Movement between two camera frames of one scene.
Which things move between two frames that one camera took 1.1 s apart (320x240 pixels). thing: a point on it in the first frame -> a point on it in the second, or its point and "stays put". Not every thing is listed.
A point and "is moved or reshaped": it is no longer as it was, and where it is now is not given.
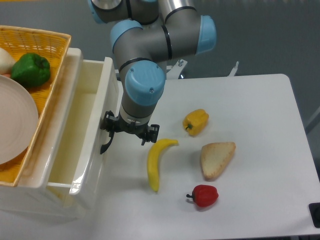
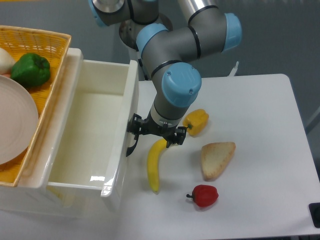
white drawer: (87, 107) is moved or reshaped
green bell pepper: (31, 69) stays put
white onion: (6, 62) stays put
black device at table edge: (314, 210) stays put
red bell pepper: (204, 195) stays put
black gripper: (112, 123) -> (150, 126)
